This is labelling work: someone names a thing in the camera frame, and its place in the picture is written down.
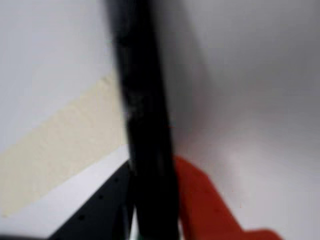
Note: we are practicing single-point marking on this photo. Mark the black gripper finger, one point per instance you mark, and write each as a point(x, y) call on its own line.
point(100, 207)

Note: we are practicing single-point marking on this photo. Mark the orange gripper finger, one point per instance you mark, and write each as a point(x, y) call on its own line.
point(205, 207)

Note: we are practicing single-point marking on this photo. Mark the green capped black marker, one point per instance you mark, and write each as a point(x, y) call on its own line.
point(147, 125)

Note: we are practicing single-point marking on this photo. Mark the beige masking tape strip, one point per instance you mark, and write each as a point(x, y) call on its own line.
point(62, 145)

